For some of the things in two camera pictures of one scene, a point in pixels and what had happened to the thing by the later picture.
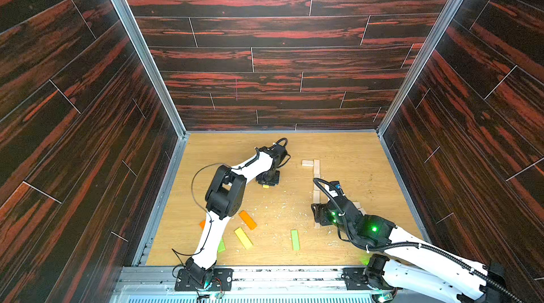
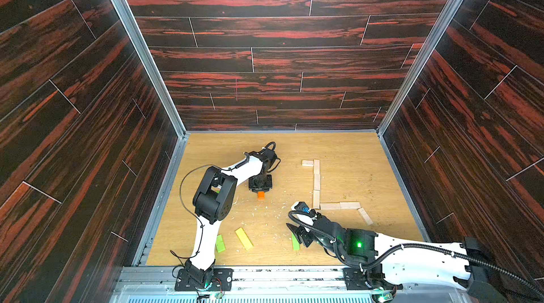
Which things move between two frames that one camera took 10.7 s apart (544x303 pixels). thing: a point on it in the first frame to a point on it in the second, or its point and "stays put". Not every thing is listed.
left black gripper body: [269, 178] to [261, 183]
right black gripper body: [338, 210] to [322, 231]
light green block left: [221, 246] stays put
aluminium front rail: [149, 284] stays put
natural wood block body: [316, 196] stays put
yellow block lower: [244, 238] stays put
